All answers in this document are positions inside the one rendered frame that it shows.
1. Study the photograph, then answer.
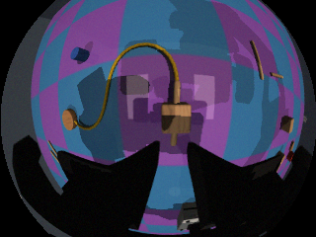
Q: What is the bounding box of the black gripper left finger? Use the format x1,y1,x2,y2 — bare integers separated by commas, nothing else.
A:
56,141,159,230

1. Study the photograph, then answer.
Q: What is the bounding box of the red cube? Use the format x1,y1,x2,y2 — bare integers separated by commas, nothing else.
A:
287,150,293,162

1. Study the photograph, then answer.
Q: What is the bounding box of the dark blue cylinder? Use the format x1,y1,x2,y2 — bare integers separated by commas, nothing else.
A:
70,47,90,62

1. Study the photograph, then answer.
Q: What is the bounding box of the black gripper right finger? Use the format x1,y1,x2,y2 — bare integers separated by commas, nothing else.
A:
187,142,281,230

